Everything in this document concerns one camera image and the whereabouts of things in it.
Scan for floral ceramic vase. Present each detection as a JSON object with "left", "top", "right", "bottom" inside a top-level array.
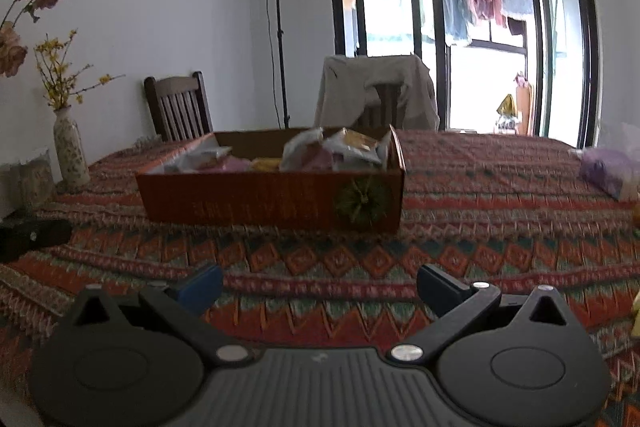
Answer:
[{"left": 52, "top": 106, "right": 92, "bottom": 192}]

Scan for clear plastic food container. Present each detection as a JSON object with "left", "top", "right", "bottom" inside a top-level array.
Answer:
[{"left": 0, "top": 146, "right": 57, "bottom": 218}]

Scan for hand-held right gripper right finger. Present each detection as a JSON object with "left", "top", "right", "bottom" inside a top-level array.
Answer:
[{"left": 386, "top": 263, "right": 583, "bottom": 367}]

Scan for pale crinkled snack packet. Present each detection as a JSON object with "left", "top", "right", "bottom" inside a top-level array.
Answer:
[{"left": 165, "top": 146, "right": 233, "bottom": 172}]

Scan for dark wooden chair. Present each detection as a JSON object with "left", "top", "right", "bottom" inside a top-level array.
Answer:
[{"left": 144, "top": 72, "right": 213, "bottom": 142}]

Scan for red patterned tablecloth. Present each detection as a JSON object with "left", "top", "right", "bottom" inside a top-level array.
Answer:
[{"left": 0, "top": 129, "right": 640, "bottom": 427}]

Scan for yellow orange snack packet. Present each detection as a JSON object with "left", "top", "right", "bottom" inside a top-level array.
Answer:
[{"left": 330, "top": 129, "right": 386, "bottom": 162}]

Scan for purple tissue pack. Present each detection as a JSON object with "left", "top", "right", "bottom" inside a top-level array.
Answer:
[{"left": 579, "top": 123, "right": 640, "bottom": 202}]

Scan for yellow flower branches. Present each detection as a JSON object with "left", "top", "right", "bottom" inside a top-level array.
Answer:
[{"left": 34, "top": 29, "right": 126, "bottom": 112}]

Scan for beige jacket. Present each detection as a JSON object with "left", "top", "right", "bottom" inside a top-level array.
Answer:
[{"left": 314, "top": 53, "right": 441, "bottom": 131}]

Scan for black-framed sliding glass door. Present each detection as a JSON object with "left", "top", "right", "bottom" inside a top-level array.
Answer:
[{"left": 326, "top": 0, "right": 600, "bottom": 150}]

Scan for white snack packet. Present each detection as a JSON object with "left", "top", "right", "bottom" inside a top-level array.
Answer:
[{"left": 280, "top": 128, "right": 326, "bottom": 170}]

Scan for orange cardboard box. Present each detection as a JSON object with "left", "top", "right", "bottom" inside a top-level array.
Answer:
[{"left": 135, "top": 124, "right": 407, "bottom": 235}]

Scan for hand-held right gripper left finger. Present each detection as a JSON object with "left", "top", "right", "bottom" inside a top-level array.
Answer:
[{"left": 65, "top": 263, "right": 256, "bottom": 365}]

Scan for jacket-draped wooden chair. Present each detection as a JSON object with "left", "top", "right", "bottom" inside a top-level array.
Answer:
[{"left": 357, "top": 83, "right": 406, "bottom": 130}]

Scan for black metal rail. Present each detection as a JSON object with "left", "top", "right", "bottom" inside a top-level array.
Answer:
[{"left": 470, "top": 38, "right": 528, "bottom": 56}]

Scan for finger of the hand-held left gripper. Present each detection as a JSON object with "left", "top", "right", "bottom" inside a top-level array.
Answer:
[{"left": 0, "top": 218, "right": 72, "bottom": 264}]

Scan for leaning wooden board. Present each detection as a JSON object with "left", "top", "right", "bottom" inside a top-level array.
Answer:
[{"left": 515, "top": 74, "right": 535, "bottom": 135}]

